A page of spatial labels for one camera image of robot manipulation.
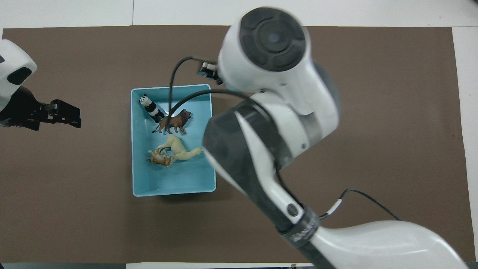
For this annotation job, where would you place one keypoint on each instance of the cream white horse toy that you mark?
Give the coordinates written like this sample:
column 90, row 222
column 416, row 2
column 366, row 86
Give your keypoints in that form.
column 179, row 149

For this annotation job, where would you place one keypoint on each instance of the brown lion toy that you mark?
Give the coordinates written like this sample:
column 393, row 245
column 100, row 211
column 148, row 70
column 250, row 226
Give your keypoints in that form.
column 175, row 121

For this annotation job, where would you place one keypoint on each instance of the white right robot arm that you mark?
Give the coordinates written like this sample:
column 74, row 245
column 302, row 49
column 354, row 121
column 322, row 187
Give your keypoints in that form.
column 276, row 89

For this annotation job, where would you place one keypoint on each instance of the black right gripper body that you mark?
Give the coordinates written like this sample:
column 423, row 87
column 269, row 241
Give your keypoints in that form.
column 213, row 73

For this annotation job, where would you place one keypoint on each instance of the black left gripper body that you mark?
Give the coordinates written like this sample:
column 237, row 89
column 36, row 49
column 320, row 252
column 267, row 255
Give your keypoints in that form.
column 24, row 112

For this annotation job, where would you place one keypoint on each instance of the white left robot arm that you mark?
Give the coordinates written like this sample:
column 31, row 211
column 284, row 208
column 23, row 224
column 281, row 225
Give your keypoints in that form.
column 11, row 63

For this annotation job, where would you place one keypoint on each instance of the blue plastic storage box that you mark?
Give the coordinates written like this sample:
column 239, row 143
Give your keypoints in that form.
column 175, row 179

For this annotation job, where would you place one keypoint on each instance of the brown table mat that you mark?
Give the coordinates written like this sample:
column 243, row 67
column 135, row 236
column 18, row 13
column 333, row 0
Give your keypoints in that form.
column 392, row 112

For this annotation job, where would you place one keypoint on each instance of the orange tiger toy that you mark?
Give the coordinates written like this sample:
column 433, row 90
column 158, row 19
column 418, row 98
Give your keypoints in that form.
column 160, row 158

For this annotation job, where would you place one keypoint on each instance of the black white panda toy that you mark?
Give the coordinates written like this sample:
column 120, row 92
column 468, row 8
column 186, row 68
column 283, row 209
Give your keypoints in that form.
column 151, row 107

